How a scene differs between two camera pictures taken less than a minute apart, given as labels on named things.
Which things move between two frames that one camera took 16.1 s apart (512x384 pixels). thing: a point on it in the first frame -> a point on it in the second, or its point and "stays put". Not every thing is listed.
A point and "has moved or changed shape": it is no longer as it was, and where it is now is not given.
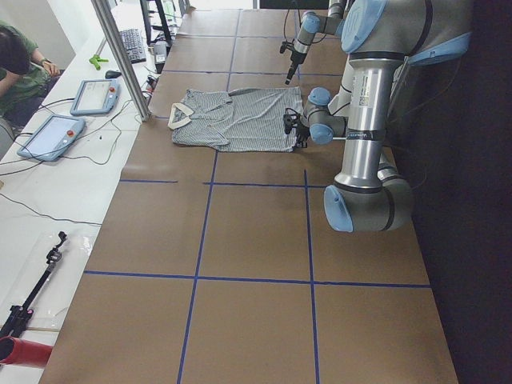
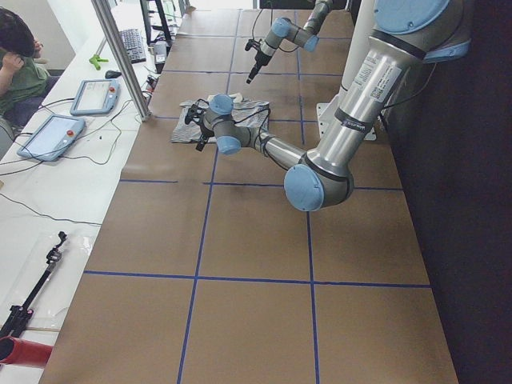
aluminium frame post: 106,15 stays put
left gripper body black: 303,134 -> 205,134
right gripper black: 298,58 -> 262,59
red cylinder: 18,351 stays put
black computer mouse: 110,74 stays put
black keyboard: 134,46 stays put
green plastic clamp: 96,59 stays put
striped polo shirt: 249,120 has moved or changed shape
